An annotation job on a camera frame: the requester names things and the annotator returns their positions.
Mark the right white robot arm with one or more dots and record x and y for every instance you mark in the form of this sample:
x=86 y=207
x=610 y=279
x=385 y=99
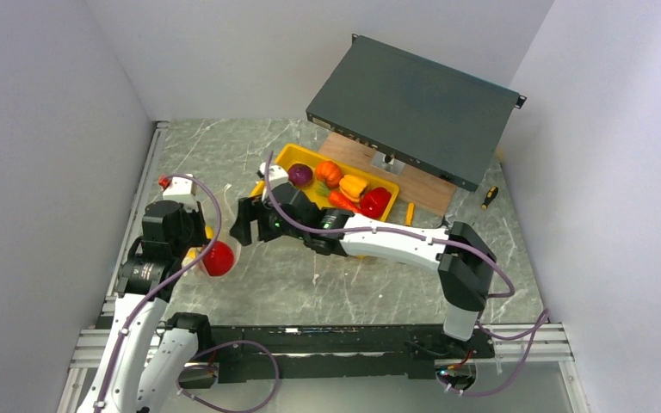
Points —
x=457 y=255

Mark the orange pumpkin toy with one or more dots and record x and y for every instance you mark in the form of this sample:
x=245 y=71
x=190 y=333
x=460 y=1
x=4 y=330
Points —
x=329 y=173

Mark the orange handled tool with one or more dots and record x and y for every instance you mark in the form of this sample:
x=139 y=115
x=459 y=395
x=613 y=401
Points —
x=410 y=212

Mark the yellow lemon toy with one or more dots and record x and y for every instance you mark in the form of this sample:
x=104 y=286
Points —
x=194 y=252

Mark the aluminium frame rail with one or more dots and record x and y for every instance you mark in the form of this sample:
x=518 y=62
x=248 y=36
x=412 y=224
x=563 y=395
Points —
x=184 y=140

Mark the red bell pepper toy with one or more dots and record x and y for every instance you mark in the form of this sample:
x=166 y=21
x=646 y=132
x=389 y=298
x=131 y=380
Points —
x=374 y=202

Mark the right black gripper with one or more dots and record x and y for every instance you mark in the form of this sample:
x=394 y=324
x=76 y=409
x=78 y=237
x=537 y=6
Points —
x=249 y=211

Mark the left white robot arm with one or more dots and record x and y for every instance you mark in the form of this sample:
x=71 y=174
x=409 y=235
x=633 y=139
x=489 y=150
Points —
x=144 y=354

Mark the red apple toy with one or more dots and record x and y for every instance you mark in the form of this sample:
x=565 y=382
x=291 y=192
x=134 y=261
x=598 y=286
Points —
x=219 y=260

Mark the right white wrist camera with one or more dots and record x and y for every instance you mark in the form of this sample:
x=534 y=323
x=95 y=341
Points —
x=273 y=174

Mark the clear zip top bag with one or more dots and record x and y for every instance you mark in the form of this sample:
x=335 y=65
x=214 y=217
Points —
x=196 y=275

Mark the orange carrot toy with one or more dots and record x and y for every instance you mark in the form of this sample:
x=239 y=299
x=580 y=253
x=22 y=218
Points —
x=338 y=200

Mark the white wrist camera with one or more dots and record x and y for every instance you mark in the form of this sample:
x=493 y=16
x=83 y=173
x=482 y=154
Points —
x=273 y=174
x=178 y=189

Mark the yellow plastic tray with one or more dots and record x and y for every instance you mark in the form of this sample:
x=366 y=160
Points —
x=318 y=183

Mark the black yellow screwdriver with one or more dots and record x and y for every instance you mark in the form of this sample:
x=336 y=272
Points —
x=490 y=196

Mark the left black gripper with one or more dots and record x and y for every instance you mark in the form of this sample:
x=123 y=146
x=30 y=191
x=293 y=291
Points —
x=196 y=217

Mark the yellow bell pepper toy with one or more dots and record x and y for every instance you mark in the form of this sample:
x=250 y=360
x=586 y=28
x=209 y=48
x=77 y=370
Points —
x=353 y=187

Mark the brown wooden board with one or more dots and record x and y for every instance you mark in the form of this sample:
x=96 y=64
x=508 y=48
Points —
x=424 y=190

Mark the purple onion toy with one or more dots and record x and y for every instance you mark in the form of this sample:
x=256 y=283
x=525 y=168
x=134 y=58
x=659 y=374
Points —
x=300 y=175

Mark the dark grey rack device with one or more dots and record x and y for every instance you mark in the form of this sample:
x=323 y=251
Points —
x=427 y=115

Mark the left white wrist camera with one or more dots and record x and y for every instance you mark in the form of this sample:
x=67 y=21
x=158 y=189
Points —
x=178 y=189

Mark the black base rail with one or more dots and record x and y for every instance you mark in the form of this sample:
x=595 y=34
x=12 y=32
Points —
x=236 y=354

